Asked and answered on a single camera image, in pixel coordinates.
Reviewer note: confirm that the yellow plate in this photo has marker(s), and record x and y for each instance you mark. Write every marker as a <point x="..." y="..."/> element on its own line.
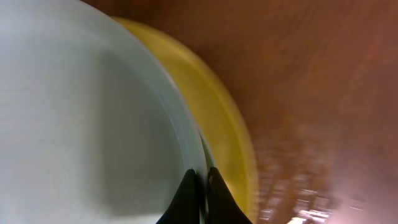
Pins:
<point x="220" y="122"/>

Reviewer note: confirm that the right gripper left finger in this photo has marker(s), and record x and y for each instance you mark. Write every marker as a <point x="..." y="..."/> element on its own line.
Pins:
<point x="185" y="205"/>

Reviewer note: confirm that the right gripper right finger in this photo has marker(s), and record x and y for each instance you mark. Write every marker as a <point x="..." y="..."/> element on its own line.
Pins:
<point x="222" y="209"/>

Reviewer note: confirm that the light blue plate top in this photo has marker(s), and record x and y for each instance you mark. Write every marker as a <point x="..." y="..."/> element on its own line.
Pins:
<point x="93" y="129"/>

